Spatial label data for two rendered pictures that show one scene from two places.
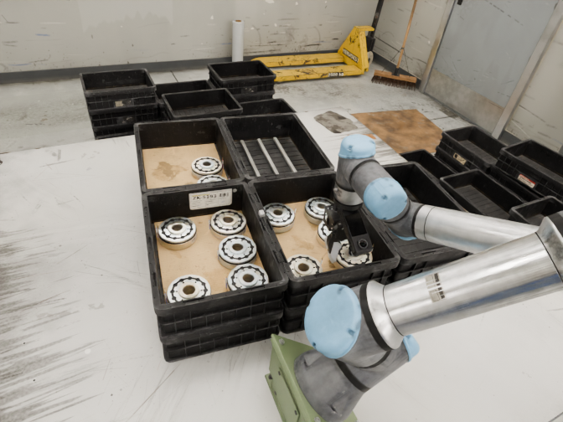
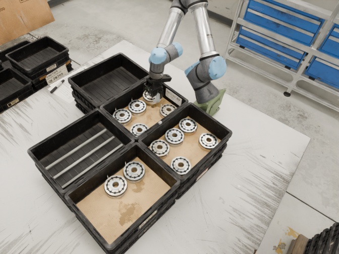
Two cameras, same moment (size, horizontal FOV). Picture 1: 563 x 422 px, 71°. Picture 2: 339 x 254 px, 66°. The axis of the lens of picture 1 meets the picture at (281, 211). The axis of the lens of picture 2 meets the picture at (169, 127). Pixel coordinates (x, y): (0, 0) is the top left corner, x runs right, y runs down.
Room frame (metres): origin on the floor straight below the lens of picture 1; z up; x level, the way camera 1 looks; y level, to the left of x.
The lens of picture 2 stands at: (1.16, 0.83, 1.96)
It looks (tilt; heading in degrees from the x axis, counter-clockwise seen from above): 51 degrees down; 241
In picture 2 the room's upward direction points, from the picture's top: 7 degrees clockwise
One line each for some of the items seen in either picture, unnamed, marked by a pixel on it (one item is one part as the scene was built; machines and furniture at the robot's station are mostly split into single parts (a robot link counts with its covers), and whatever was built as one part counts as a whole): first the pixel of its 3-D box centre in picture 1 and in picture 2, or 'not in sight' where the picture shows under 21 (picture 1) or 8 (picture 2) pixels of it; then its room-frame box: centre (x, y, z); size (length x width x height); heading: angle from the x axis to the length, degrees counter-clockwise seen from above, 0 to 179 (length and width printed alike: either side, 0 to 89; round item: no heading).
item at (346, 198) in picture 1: (348, 190); (156, 72); (0.74, -0.15, 1.09); 0.08 x 0.08 x 0.05
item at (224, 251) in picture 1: (237, 249); (174, 135); (0.73, 0.10, 0.86); 0.10 x 0.10 x 0.01
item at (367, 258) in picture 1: (353, 254); (151, 94); (0.74, -0.21, 0.88); 0.10 x 0.10 x 0.01
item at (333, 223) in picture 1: (344, 213); (154, 83); (0.75, -0.16, 1.01); 0.09 x 0.08 x 0.12; 22
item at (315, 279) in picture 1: (317, 220); (145, 105); (0.82, -0.10, 0.92); 0.40 x 0.30 x 0.02; 23
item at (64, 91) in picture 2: not in sight; (76, 82); (1.13, -0.65, 0.70); 0.33 x 0.23 x 0.01; 31
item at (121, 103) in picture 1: (123, 114); not in sight; (2.24, 1.08, 0.37); 0.40 x 0.30 x 0.45; 121
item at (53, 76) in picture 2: not in sight; (57, 76); (1.25, -1.12, 0.41); 0.31 x 0.02 x 0.16; 30
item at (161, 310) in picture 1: (209, 237); (186, 137); (0.70, 0.17, 0.92); 0.40 x 0.30 x 0.02; 23
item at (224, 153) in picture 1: (186, 165); (125, 194); (1.07, 0.33, 0.87); 0.40 x 0.30 x 0.11; 23
